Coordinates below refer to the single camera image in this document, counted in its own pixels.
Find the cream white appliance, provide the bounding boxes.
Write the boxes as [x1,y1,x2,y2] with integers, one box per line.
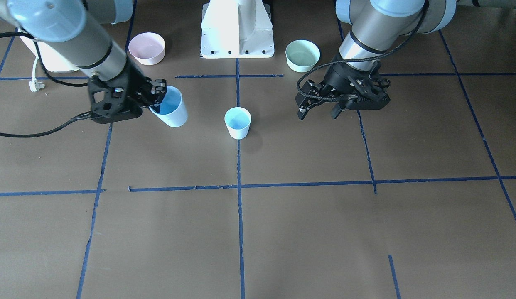
[20,36,79,74]

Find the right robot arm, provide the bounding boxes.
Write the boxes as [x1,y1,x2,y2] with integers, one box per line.
[0,0,167,124]

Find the light blue cup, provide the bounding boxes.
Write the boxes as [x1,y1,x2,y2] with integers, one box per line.
[224,107,252,140]
[149,86,188,127]

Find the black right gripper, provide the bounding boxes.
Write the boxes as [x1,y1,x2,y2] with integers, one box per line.
[88,62,167,124]

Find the green bowl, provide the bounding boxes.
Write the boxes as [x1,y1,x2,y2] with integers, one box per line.
[285,39,321,73]

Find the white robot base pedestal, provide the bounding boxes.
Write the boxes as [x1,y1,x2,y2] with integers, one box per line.
[200,0,275,59]

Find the pink bowl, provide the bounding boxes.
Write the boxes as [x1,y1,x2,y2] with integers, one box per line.
[128,32,166,66]

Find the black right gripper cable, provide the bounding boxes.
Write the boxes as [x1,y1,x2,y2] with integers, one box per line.
[0,32,94,138]

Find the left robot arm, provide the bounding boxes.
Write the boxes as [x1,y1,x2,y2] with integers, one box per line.
[295,0,456,120]

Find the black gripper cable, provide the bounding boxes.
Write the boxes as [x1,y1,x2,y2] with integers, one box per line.
[0,32,94,138]
[297,0,430,104]

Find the white power plug with cable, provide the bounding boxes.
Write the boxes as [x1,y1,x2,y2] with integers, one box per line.
[29,57,45,93]

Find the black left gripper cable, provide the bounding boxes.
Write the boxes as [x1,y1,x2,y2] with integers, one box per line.
[297,0,430,104]

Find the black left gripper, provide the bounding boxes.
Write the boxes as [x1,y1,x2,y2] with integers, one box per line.
[295,60,391,120]

